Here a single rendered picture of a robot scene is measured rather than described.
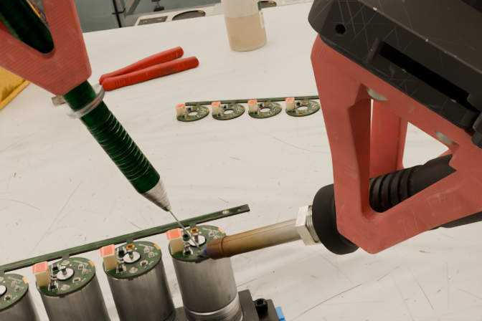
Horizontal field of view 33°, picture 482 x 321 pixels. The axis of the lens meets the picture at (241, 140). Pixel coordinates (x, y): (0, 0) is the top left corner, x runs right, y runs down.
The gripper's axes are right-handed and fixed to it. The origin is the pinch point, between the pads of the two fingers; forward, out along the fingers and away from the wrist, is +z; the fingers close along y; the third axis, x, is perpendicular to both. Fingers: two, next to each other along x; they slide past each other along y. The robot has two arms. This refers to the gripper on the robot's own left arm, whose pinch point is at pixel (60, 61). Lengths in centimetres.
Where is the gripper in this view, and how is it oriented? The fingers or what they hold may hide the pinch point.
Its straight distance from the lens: 29.0
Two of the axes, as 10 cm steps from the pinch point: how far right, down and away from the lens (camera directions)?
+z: 4.9, 7.3, 4.8
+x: -8.3, 5.6, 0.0
